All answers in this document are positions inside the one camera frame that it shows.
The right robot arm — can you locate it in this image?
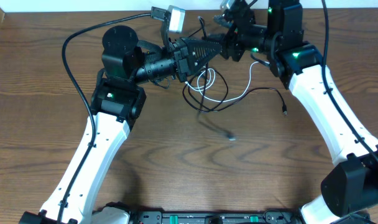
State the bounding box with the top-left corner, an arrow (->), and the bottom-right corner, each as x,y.
210,0 -> 378,223

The black usb cable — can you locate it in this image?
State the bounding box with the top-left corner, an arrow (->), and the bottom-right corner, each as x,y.
182,16 -> 288,141

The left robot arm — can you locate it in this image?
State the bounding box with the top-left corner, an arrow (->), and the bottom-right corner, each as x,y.
21,26 -> 221,223

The white usb cable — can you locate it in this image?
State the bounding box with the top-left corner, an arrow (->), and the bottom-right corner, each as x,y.
185,60 -> 260,104

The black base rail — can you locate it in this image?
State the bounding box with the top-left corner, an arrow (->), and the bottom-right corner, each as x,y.
92,210 -> 303,224

